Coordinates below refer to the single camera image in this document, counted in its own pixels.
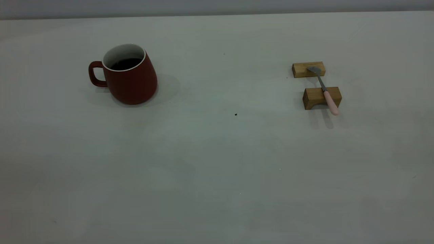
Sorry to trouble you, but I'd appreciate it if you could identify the red ceramic cup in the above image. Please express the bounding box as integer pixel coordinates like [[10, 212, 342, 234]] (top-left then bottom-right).
[[88, 44, 158, 105]]

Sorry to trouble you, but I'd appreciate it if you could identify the spoon with pink handle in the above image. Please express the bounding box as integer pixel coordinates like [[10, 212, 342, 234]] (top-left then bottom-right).
[[307, 66, 339, 116]]

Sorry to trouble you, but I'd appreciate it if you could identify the flat rectangular wooden block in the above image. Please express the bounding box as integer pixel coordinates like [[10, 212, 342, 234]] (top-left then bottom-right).
[[292, 61, 326, 78]]

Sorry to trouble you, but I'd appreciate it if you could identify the arched wooden block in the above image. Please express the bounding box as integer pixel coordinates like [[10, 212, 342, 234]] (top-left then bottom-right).
[[302, 86, 342, 110]]

